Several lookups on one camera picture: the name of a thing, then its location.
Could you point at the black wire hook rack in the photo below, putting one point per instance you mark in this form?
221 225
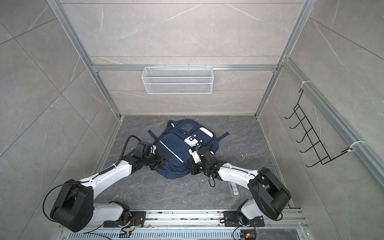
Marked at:
310 134

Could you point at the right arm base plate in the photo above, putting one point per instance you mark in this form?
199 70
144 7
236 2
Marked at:
234 219

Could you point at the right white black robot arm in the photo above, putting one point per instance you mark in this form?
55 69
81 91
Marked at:
270 196

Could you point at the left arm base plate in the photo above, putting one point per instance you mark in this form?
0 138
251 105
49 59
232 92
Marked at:
128 219

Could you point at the clear plastic ruler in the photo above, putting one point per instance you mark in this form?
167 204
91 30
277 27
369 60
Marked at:
234 188

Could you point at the white wire mesh basket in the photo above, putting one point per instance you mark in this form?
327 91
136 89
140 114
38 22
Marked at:
178 80

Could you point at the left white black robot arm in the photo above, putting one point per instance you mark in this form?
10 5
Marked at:
75 208

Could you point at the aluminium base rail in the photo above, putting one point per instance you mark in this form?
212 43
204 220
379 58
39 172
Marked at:
210 224

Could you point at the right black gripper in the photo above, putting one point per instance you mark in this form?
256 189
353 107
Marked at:
193 168

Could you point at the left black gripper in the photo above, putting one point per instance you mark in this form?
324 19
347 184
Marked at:
161 160

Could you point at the navy blue student backpack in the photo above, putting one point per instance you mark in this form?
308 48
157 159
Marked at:
177 143

